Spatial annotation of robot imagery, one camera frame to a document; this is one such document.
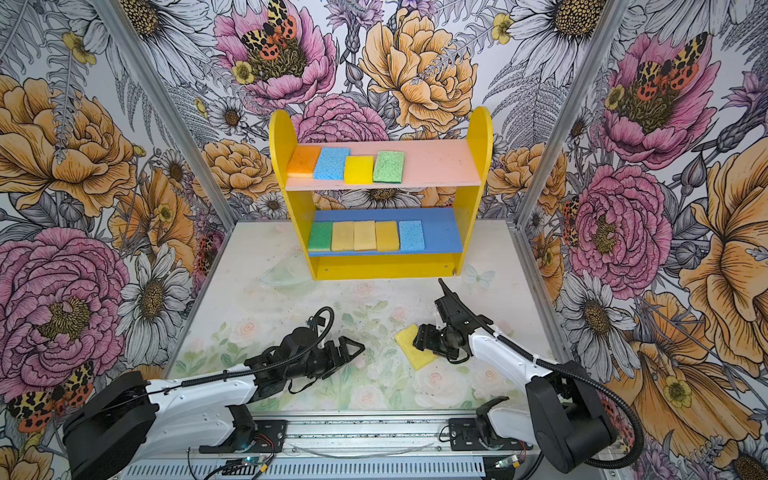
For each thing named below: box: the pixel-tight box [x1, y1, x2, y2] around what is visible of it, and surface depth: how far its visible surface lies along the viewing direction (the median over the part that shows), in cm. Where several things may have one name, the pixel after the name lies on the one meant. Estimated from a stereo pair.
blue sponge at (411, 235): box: [398, 220, 426, 251], surface depth 99 cm
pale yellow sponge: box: [331, 221, 354, 252], surface depth 99 cm
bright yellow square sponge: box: [344, 156, 374, 185], surface depth 76 cm
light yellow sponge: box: [353, 221, 377, 251], surface depth 99 cm
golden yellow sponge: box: [375, 221, 399, 252], surface depth 98 cm
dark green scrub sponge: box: [308, 222, 333, 252], surface depth 98 cm
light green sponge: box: [373, 151, 405, 183], surface depth 77 cm
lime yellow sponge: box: [394, 324, 438, 371], surface depth 90 cm
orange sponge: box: [288, 146, 321, 178], surface depth 79 cm
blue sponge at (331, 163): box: [313, 147, 351, 180], surface depth 79 cm
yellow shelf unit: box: [269, 106, 493, 280], surface depth 97 cm
